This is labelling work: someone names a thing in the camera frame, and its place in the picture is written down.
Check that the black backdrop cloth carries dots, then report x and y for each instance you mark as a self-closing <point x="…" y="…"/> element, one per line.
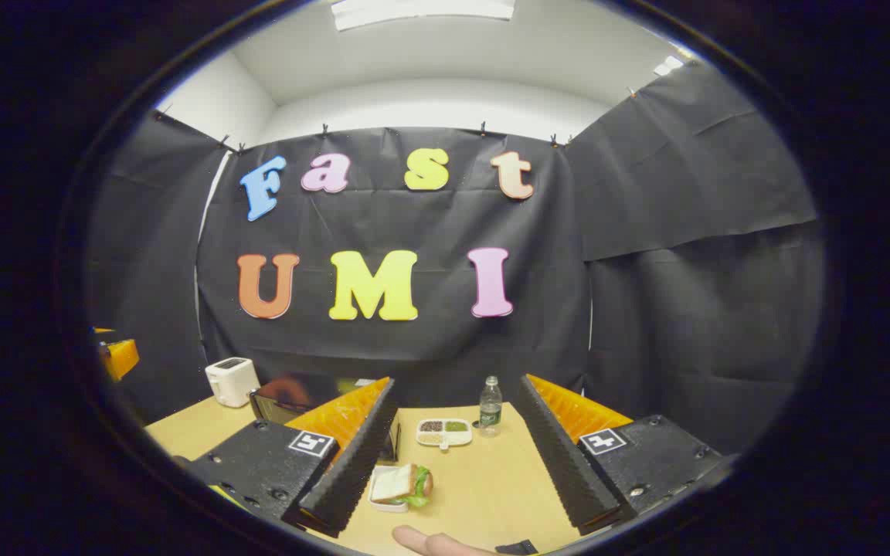
<point x="429" y="224"/>

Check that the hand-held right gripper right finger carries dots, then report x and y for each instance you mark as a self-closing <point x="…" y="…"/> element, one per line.
<point x="561" y="463"/>

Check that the large ceiling light panel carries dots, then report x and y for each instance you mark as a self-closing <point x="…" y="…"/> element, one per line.
<point x="422" y="11"/>

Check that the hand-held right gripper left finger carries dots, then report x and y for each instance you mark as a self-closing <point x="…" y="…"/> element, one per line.
<point x="356" y="463"/>

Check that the clear plastic water bottle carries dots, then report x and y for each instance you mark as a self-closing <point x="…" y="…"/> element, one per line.
<point x="490" y="415"/>

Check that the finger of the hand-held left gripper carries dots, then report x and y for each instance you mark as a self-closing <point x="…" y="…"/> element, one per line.
<point x="122" y="357"/>

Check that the white divided plate with beans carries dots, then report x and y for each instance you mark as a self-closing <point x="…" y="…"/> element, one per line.
<point x="445" y="438"/>

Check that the sandwich with lettuce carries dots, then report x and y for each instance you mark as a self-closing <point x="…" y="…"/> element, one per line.
<point x="397" y="483"/>

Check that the white toaster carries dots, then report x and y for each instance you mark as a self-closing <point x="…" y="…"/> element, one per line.
<point x="230" y="384"/>

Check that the small ceiling light panel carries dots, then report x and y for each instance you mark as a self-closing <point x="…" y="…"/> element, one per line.
<point x="669" y="66"/>

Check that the black electric oven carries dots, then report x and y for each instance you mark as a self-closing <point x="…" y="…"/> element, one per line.
<point x="290" y="395"/>

